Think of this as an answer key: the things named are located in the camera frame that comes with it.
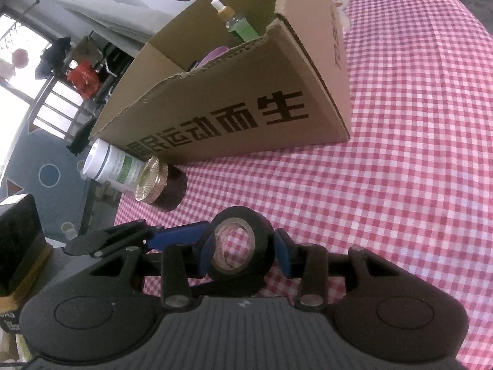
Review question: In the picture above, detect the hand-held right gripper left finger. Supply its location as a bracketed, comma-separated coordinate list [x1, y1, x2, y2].
[88, 233, 217, 310]

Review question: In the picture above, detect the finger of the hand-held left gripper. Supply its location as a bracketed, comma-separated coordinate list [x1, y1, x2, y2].
[63, 218, 212, 258]

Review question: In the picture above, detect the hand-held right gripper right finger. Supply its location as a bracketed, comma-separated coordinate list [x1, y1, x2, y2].
[271, 229, 406, 310]

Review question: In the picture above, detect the black tape roll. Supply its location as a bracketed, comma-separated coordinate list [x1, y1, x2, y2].
[196, 207, 275, 296]

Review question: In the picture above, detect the printed cardboard box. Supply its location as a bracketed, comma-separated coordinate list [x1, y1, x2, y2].
[88, 0, 352, 165]

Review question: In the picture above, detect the purple plastic bowl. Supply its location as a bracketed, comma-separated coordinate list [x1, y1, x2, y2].
[198, 45, 230, 68]

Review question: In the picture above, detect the green glass dropper bottle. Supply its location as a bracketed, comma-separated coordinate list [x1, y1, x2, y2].
[210, 0, 263, 43]

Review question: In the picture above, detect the gold lid dark jar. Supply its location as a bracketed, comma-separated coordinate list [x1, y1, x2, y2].
[135, 156, 189, 212]

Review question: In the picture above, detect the white vitamin bottle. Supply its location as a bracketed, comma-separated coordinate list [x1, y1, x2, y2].
[79, 139, 149, 194]

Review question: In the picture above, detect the red white checkered tablecloth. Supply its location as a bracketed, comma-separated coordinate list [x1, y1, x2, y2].
[113, 0, 493, 370]

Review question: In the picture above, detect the black yellow box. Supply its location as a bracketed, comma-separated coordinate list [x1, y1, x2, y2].
[0, 194, 53, 333]

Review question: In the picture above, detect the grey blue floor mat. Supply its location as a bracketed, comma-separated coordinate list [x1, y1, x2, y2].
[0, 123, 124, 240]

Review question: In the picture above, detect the metal window railing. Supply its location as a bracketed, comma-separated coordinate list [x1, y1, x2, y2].
[26, 77, 97, 144]

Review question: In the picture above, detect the folded wheelchair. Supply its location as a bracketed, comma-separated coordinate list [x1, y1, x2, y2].
[90, 40, 136, 105]

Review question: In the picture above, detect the red plastic bag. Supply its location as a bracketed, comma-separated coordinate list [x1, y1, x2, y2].
[66, 60, 102, 99]

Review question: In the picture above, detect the dark hanging cloth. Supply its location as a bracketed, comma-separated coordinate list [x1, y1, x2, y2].
[35, 36, 72, 80]

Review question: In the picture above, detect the white curtain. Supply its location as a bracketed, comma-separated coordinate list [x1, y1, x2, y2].
[63, 0, 182, 47]

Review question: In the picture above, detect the pink hanging ball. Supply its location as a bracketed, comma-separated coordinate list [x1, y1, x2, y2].
[11, 48, 30, 68]

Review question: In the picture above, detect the black padded handle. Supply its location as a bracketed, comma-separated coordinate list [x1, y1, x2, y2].
[67, 123, 93, 153]

